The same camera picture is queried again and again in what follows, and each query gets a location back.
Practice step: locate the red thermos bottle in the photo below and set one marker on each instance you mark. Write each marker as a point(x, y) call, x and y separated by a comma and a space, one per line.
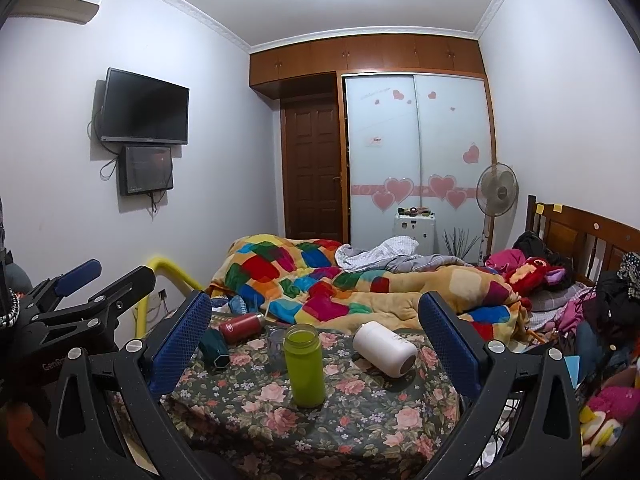
point(242, 327)

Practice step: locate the white air conditioner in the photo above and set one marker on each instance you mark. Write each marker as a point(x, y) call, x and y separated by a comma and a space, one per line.
point(55, 7)

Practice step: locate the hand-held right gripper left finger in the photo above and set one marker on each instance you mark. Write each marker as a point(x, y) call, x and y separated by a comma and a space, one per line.
point(181, 347)

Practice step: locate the black wall television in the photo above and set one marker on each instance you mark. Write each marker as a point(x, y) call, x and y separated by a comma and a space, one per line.
point(142, 105)

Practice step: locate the dark teal bottle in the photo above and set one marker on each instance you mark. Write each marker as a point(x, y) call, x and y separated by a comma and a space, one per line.
point(215, 352)

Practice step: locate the white heart-print sliding wardrobe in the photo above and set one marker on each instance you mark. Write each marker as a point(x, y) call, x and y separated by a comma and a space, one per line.
point(415, 150)

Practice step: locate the small black wall monitor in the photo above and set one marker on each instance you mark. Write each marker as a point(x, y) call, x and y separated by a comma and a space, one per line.
point(147, 170)

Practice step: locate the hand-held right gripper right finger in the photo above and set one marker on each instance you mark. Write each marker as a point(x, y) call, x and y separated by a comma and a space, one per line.
point(447, 352)

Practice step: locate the brown overhead cabinet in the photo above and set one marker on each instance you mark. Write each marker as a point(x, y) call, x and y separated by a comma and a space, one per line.
point(370, 55)

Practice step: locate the white bottle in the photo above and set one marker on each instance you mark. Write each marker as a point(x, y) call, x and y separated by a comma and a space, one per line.
point(382, 350)

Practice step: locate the red plush toy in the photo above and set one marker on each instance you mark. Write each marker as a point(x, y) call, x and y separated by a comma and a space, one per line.
point(530, 272)

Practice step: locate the white grey crumpled cloth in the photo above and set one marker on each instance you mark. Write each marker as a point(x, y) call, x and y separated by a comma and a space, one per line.
point(380, 255)

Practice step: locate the clear glass cup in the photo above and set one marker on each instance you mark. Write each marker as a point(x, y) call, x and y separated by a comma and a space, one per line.
point(276, 350)

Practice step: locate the yellow metal rail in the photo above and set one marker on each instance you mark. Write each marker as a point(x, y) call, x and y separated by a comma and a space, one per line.
point(172, 272)

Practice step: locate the brown wooden door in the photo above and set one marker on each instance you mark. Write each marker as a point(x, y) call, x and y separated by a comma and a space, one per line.
point(312, 170)

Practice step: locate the pink plush toy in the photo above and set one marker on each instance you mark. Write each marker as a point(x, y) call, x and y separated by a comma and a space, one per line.
point(612, 402)

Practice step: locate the wall socket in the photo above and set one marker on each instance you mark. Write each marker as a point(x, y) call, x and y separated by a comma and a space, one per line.
point(162, 294)

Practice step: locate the dried twig bundle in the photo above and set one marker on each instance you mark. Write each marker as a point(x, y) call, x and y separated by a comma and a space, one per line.
point(460, 245)

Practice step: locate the orange cloth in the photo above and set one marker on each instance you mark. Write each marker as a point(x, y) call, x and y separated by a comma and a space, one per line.
point(17, 430)

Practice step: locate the white standing fan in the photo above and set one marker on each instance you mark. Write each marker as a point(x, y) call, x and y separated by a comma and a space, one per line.
point(496, 187)

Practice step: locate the yellow white toy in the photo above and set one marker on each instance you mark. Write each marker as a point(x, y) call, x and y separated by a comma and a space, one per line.
point(600, 432)

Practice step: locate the lime green cup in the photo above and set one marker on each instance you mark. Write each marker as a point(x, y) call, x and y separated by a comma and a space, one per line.
point(303, 367)

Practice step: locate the wooden bed headboard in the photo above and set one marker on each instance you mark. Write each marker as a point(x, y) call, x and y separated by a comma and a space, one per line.
point(575, 232)

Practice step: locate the pink clothing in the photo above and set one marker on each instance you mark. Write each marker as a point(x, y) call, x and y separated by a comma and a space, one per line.
point(502, 260)

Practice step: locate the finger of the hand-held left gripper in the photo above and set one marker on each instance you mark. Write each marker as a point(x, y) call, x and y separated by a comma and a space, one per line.
point(127, 287)
point(77, 274)

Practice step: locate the black garment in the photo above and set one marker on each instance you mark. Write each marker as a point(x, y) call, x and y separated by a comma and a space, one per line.
point(617, 300)

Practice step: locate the colourful patchwork blanket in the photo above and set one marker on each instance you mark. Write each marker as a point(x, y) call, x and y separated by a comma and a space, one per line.
point(300, 280)

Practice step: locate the black bag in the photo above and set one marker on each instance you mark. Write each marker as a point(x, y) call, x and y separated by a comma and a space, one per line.
point(532, 245)

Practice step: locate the floral table cloth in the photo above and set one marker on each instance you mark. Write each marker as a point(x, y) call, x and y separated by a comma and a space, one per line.
point(350, 425)

